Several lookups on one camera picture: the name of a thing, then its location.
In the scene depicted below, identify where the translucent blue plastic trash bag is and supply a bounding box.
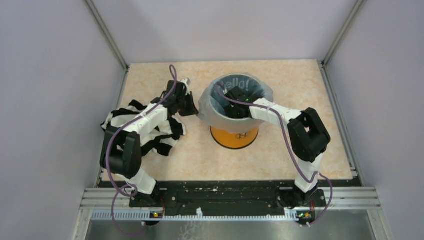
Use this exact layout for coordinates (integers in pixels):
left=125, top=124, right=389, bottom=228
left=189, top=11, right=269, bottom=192
left=197, top=72, right=274, bottom=134

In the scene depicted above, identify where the white toothed cable duct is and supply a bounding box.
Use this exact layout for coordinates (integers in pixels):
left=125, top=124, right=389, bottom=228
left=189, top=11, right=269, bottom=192
left=91, top=208, right=299, bottom=222

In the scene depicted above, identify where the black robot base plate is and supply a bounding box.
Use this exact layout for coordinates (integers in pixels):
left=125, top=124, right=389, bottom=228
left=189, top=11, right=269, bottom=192
left=129, top=179, right=327, bottom=217

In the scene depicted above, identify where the purple cable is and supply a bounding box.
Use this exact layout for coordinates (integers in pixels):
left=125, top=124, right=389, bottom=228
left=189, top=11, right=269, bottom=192
left=214, top=82, right=334, bottom=227
left=105, top=64, right=180, bottom=238

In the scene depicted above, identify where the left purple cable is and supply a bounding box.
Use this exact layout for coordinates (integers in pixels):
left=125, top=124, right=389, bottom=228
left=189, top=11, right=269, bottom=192
left=105, top=64, right=180, bottom=238

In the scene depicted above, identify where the black white striped cloth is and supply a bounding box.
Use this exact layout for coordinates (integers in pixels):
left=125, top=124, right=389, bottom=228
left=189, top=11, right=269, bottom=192
left=100, top=99, right=187, bottom=157

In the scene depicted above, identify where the orange gold-rimmed trash bin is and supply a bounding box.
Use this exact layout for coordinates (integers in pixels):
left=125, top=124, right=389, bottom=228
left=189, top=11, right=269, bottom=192
left=209, top=126, right=259, bottom=150

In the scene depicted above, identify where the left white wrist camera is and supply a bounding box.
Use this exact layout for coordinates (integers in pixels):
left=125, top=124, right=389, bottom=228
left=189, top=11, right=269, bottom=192
left=179, top=78, right=191, bottom=96

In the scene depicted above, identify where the right aluminium corner post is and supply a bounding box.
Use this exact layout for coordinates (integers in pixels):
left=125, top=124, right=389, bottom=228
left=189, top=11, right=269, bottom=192
left=321, top=0, right=367, bottom=69

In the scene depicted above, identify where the aluminium frame rail front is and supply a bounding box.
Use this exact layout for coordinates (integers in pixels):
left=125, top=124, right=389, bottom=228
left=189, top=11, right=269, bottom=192
left=80, top=186, right=382, bottom=211

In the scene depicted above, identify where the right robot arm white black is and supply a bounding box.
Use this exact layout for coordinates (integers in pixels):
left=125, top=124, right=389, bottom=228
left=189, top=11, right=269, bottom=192
left=214, top=84, right=331, bottom=206

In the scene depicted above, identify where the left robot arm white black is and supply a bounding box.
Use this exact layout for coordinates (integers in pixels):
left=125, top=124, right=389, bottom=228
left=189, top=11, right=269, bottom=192
left=99, top=78, right=198, bottom=207

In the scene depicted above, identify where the aluminium corner post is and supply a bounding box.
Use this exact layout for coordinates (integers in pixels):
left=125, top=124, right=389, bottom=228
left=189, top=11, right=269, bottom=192
left=83, top=0, right=129, bottom=72
left=321, top=0, right=367, bottom=69

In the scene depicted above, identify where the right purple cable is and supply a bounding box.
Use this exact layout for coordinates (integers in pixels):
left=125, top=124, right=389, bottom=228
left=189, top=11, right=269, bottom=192
left=214, top=82, right=334, bottom=227

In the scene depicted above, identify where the left aluminium corner post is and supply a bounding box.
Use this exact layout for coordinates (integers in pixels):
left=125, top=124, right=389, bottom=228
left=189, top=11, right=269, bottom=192
left=83, top=0, right=129, bottom=72

